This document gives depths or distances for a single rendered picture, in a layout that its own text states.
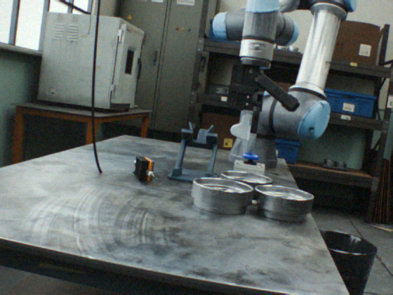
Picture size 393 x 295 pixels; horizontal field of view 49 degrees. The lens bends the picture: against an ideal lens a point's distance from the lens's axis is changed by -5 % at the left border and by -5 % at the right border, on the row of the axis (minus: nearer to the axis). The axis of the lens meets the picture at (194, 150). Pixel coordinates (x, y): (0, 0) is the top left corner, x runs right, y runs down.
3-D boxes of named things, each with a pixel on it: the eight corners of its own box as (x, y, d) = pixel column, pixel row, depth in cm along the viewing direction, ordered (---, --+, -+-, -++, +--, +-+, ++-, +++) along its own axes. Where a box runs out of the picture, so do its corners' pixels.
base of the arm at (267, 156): (229, 156, 147) (234, 126, 146) (275, 164, 146) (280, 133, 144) (227, 163, 133) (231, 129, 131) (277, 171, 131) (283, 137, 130)
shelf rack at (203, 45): (371, 225, 414) (407, 15, 389) (175, 194, 436) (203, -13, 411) (358, 211, 470) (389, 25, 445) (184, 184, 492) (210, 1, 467)
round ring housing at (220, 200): (234, 220, 71) (238, 194, 71) (178, 204, 76) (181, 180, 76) (258, 209, 80) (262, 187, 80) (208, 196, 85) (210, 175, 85)
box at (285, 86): (305, 108, 416) (311, 67, 412) (251, 100, 422) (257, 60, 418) (300, 107, 458) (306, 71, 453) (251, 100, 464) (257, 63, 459)
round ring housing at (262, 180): (274, 206, 85) (278, 185, 84) (220, 199, 84) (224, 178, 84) (264, 193, 95) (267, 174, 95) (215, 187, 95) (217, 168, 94)
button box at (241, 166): (262, 187, 102) (265, 166, 101) (231, 182, 102) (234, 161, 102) (262, 181, 110) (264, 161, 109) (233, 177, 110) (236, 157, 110)
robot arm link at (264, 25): (287, 1, 102) (271, -9, 95) (281, 47, 103) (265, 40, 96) (258, 1, 106) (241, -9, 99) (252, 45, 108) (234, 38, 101)
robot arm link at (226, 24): (285, -29, 146) (206, 9, 114) (316, -30, 140) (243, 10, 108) (288, 4, 152) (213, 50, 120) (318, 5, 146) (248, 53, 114)
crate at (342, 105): (363, 117, 450) (366, 96, 447) (372, 119, 412) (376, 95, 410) (314, 109, 456) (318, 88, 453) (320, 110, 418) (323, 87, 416)
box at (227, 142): (242, 157, 432) (248, 118, 427) (191, 149, 433) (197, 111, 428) (240, 152, 472) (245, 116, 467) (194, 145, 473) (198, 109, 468)
